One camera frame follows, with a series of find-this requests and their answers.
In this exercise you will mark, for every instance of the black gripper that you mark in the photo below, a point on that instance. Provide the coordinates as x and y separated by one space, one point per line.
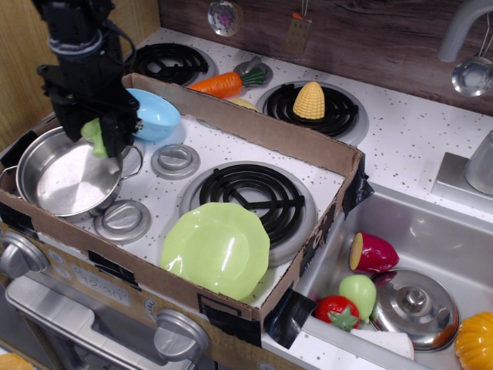
86 83

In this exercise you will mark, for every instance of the green toy broccoli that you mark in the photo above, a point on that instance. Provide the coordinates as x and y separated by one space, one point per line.
92 132

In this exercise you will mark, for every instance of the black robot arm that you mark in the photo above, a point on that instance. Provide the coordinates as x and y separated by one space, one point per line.
79 21

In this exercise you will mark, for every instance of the stainless steel pot lid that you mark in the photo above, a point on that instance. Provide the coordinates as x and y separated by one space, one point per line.
412 303

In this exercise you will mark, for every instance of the light blue plastic bowl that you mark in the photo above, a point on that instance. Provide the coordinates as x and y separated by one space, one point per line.
157 117

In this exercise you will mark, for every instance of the silver stove top knob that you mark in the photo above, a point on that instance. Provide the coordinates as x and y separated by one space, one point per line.
175 161
124 222

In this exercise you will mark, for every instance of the silver stove knob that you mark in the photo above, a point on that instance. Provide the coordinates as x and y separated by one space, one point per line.
124 222
250 66
175 161

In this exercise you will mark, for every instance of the black back left burner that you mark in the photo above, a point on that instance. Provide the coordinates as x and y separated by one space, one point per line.
173 63

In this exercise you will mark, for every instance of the black burner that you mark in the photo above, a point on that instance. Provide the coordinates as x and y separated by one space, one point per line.
283 203
345 117
173 63

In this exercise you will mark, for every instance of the orange toy carrot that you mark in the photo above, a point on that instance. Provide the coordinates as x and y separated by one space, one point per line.
229 84

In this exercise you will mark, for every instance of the yellow toy behind fence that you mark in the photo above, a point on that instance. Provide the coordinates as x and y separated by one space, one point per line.
244 103

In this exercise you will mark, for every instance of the silver oven knob left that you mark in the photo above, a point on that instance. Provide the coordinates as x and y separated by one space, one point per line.
21 256

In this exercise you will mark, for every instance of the silver oven knob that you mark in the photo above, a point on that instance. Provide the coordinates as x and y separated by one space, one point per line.
21 256
177 337

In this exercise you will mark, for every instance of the brown cardboard fence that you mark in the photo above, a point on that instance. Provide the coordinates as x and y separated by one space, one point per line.
128 277

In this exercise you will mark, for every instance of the hanging steel strainer spoon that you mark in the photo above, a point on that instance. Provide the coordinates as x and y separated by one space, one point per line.
225 17

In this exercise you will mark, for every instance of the light green plastic plate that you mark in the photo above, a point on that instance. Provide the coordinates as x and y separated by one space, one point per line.
219 246

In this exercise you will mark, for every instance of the silver back stove knob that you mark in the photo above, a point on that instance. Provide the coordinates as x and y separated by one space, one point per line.
250 66

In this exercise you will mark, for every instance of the black front right burner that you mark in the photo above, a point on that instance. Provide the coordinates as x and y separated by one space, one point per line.
283 203

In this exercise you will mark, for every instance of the yellow toy corn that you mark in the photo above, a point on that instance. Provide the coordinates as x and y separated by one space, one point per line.
310 102

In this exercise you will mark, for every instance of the hanging metal grater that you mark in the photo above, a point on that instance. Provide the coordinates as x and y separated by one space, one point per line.
298 30

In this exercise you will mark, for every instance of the silver oven knob right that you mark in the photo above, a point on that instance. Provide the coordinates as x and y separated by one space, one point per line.
177 337

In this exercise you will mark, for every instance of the black back right burner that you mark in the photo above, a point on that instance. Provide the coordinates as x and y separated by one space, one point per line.
345 117

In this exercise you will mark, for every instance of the orange object bottom left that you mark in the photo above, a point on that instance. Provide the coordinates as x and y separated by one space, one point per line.
11 361

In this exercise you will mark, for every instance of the purple toy eggplant half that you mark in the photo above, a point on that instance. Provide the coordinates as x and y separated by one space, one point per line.
371 254

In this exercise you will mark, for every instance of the red toy strawberry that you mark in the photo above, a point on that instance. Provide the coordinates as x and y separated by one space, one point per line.
338 311

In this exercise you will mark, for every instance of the green toy pear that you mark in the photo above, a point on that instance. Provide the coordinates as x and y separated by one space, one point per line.
361 290

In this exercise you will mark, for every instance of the silver sink basin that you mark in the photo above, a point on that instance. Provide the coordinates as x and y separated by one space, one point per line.
452 248

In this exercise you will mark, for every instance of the grey faucet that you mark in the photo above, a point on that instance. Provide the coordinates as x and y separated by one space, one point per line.
467 181

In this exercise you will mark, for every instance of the hanging steel ladle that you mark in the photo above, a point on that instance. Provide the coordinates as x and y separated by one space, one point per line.
472 77

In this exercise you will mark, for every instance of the orange toy pumpkin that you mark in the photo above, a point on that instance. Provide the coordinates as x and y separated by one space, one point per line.
473 344

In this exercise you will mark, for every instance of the silver oven door handle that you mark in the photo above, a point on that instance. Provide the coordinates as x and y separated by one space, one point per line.
75 326

